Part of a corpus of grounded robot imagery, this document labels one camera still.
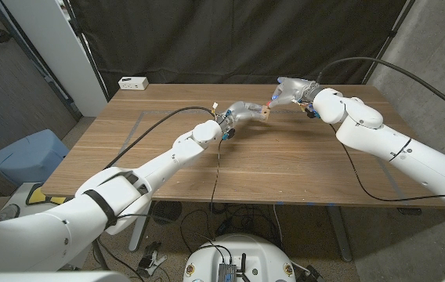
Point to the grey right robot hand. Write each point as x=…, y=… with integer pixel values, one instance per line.
x=295, y=91

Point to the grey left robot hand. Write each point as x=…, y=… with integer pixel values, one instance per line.
x=240, y=111

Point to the small wooden block with holes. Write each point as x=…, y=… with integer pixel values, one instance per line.
x=265, y=113

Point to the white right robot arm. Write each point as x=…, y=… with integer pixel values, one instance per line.
x=391, y=137

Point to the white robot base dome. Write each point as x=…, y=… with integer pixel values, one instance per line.
x=254, y=250

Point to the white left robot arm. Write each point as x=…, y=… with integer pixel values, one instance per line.
x=128, y=184

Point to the black backdrop curtain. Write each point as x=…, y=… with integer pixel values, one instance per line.
x=226, y=39

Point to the grey tape outline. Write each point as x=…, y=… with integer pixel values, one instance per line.
x=136, y=129

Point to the black backdrop stand pole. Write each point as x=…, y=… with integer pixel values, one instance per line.
x=387, y=39
x=87, y=55

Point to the white power strip box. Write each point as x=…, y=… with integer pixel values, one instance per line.
x=132, y=83

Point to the round black floor fan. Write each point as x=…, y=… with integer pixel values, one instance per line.
x=167, y=213

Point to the grey table leg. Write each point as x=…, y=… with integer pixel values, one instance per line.
x=340, y=235

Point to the grey electronics box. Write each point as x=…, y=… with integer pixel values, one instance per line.
x=227, y=272

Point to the white table leg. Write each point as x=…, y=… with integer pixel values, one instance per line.
x=138, y=237

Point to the black and white floor gadget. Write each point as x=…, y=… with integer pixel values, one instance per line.
x=150, y=258

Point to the black floor device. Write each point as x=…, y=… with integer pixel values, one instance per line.
x=313, y=274

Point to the white column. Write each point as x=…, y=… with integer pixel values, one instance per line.
x=62, y=51

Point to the blue plastic bin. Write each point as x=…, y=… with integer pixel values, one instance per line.
x=30, y=156

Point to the dark grey door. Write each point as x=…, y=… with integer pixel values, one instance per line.
x=7, y=90

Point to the white robot torso edge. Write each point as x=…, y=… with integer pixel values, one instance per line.
x=50, y=277

